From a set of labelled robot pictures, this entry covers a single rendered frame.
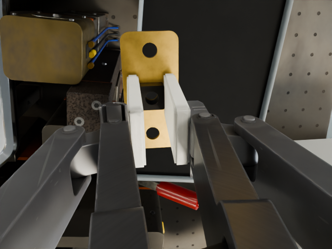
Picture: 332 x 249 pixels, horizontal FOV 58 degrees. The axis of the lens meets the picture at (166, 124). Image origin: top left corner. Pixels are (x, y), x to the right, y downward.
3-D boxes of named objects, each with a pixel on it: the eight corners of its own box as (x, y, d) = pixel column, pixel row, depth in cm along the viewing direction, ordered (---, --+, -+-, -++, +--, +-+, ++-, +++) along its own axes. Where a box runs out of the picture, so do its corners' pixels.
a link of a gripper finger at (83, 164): (131, 175, 13) (59, 180, 12) (130, 127, 17) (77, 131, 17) (129, 143, 12) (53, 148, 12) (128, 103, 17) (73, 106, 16)
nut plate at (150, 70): (119, 31, 19) (118, 33, 18) (178, 30, 20) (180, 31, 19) (127, 147, 23) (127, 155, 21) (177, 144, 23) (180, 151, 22)
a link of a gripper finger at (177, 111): (174, 108, 14) (190, 108, 14) (163, 73, 20) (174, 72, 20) (174, 166, 15) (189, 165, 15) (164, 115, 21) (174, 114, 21)
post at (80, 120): (101, 47, 72) (65, 92, 35) (122, 49, 72) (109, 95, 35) (101, 67, 73) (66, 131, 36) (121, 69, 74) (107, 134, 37)
